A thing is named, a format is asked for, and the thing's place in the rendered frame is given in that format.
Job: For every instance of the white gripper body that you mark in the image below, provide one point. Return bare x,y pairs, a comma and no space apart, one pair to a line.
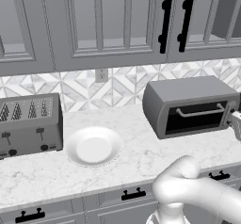
237,125

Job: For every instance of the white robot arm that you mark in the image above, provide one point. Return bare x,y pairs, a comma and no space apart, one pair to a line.
188,190

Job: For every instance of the black toaster oven knob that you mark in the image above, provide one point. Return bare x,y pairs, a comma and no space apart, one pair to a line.
232,111

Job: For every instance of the toaster oven glass door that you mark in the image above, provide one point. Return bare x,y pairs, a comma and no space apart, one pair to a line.
194,122

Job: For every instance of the grey toaster oven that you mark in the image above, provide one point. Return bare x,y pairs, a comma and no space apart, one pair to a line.
188,91

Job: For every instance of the grey upper cupboard door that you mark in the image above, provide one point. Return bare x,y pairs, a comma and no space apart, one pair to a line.
19,24
106,20
213,17

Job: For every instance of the grey cupboard door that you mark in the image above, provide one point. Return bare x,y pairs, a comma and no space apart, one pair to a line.
213,17
19,24
125,213
106,20

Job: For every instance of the grey lower cupboard door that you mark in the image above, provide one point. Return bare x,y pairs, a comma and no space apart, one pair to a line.
125,213

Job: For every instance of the grey four-slot toaster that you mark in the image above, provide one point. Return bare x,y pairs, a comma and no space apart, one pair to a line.
29,130

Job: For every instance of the grey drawer front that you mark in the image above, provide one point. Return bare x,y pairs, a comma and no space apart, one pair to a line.
233,172
109,196
56,210

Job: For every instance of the white round plate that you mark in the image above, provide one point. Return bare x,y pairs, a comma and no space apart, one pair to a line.
93,146

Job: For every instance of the white wall outlet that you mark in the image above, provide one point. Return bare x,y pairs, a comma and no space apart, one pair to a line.
101,75

